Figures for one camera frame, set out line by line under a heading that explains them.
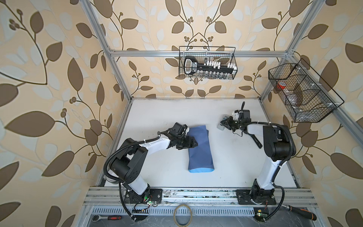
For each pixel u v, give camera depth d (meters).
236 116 0.94
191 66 0.85
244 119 0.81
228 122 0.90
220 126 0.99
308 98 0.73
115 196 0.76
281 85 0.81
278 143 0.52
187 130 0.87
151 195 0.74
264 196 0.68
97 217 0.68
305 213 0.68
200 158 0.81
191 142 0.80
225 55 0.91
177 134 0.72
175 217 0.67
